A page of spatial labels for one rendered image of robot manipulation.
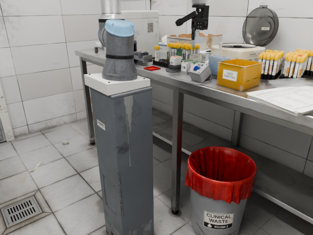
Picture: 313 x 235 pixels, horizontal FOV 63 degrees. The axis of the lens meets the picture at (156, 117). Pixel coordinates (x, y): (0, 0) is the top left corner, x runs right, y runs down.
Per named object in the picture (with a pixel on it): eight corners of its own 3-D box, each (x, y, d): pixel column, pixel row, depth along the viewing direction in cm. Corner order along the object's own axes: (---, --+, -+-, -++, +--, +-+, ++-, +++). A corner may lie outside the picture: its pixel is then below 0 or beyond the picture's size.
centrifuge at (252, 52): (199, 66, 147) (200, 44, 142) (235, 61, 160) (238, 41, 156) (229, 75, 128) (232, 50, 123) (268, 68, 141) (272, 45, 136)
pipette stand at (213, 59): (205, 75, 127) (206, 55, 123) (215, 73, 131) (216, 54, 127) (220, 79, 119) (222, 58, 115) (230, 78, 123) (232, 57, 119)
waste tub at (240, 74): (215, 84, 112) (217, 61, 108) (234, 79, 120) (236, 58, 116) (241, 91, 102) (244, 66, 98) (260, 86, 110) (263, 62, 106)
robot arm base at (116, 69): (108, 82, 100) (107, 56, 97) (97, 74, 113) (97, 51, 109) (143, 80, 107) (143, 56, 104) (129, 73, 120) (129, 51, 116)
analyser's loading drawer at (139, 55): (124, 58, 163) (124, 50, 161) (132, 57, 167) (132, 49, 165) (143, 63, 148) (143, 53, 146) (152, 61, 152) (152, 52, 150)
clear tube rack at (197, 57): (166, 62, 159) (166, 51, 156) (177, 60, 165) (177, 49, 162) (189, 67, 144) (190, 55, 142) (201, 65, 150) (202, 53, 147)
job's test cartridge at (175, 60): (169, 68, 137) (169, 56, 135) (176, 66, 140) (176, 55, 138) (174, 69, 134) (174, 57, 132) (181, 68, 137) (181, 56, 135)
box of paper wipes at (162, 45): (151, 50, 204) (151, 34, 200) (162, 49, 212) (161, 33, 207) (171, 54, 190) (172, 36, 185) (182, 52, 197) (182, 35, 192)
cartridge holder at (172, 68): (165, 71, 137) (165, 64, 136) (178, 68, 142) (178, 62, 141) (172, 72, 133) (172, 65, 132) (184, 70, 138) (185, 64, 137)
